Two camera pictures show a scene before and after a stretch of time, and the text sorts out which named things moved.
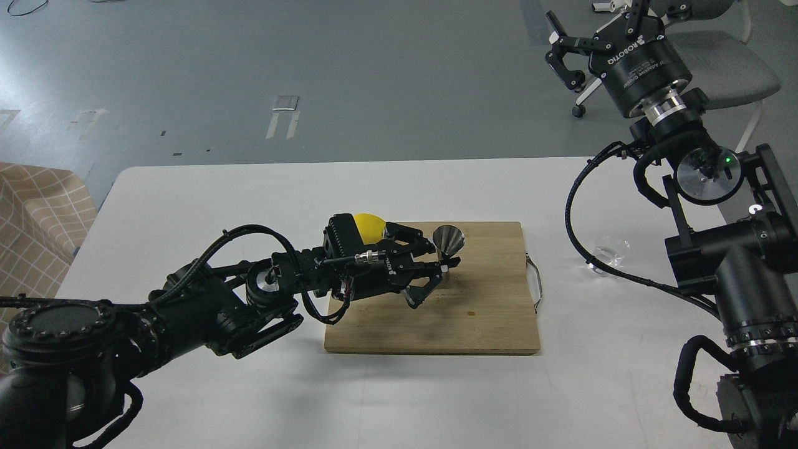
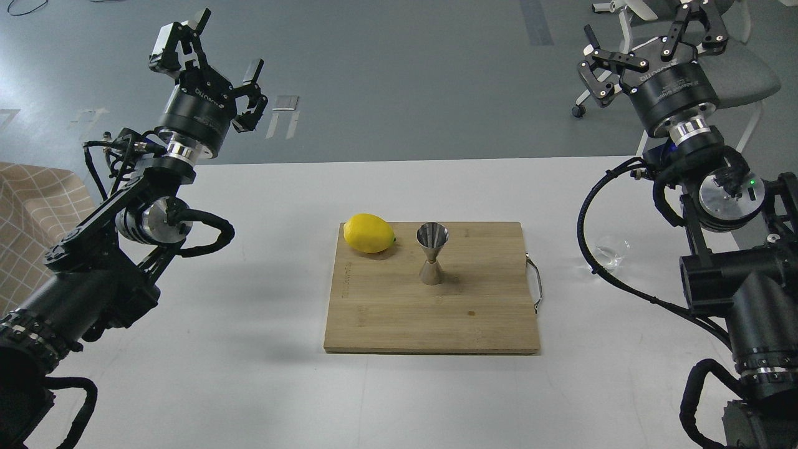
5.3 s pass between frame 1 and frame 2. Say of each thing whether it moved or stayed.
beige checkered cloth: stayed
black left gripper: moved
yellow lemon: stayed
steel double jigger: moved
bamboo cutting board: stayed
